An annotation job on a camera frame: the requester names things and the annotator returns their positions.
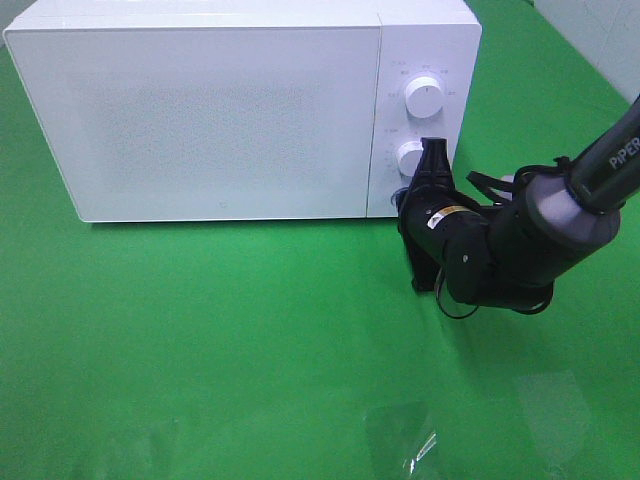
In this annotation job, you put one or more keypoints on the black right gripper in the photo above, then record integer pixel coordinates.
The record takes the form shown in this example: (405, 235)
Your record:
(431, 212)

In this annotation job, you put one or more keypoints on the white microwave knob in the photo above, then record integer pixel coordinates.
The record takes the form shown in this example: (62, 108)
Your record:
(409, 155)
(424, 96)

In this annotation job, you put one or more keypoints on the round white door button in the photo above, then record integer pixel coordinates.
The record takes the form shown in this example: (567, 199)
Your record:
(398, 197)

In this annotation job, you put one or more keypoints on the white microwave door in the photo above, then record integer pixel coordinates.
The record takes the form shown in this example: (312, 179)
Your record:
(205, 124)

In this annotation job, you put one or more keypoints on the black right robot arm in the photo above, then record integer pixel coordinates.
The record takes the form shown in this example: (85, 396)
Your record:
(537, 225)

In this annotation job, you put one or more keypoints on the white microwave oven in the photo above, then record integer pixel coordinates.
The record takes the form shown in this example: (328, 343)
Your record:
(416, 37)

